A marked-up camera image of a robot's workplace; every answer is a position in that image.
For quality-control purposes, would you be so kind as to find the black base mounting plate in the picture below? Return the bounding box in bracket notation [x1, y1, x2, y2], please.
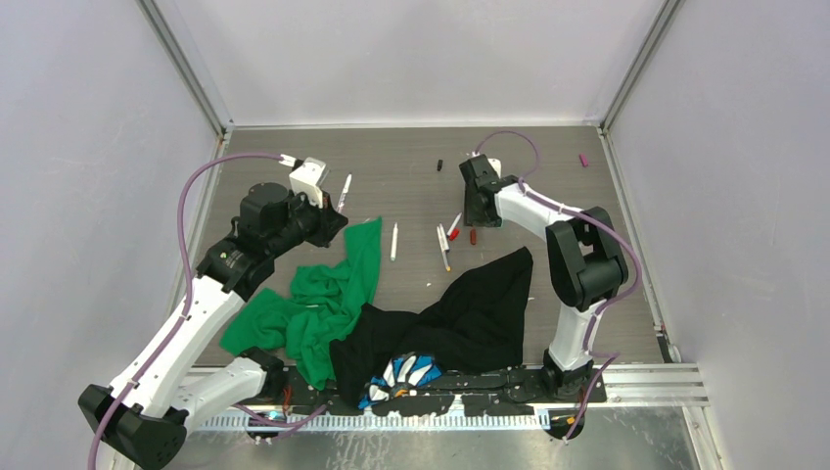
[242, 366, 607, 417]

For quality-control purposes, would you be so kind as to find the white pen yellow tip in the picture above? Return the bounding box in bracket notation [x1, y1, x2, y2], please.
[437, 230, 451, 272]

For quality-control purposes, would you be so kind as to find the black cloth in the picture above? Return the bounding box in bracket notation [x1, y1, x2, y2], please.
[329, 248, 533, 408]

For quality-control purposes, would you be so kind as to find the aluminium front rail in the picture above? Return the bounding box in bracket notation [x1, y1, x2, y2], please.
[121, 362, 710, 435]

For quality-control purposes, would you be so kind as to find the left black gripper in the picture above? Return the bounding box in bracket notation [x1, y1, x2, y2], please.
[267, 188, 346, 259]

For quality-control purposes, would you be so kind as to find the white pen blue tip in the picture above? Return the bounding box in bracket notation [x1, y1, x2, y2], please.
[336, 173, 352, 212]

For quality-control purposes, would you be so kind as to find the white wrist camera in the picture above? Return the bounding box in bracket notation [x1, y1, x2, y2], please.
[289, 158, 329, 209]
[487, 158, 502, 178]

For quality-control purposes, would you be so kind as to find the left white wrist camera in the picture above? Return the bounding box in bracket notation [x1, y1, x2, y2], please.
[289, 158, 329, 209]

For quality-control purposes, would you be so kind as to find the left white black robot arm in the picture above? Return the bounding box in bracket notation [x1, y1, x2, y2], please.
[78, 183, 347, 469]

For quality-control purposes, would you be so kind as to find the white pen black clip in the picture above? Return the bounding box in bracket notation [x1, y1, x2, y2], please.
[437, 223, 449, 253]

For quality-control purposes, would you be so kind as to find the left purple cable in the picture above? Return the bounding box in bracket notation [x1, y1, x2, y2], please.
[86, 153, 332, 470]

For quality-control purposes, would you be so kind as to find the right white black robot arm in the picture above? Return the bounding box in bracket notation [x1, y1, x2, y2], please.
[459, 155, 628, 402]

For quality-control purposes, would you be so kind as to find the green cloth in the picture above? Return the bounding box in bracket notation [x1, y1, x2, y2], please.
[219, 217, 383, 390]

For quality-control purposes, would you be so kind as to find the blue white patterned cloth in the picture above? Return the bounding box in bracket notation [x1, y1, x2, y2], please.
[357, 352, 443, 409]

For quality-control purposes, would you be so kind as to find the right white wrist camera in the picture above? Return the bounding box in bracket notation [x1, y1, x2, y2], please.
[487, 158, 502, 178]

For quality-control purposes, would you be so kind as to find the white pen red cap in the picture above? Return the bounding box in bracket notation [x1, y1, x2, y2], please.
[446, 212, 463, 241]

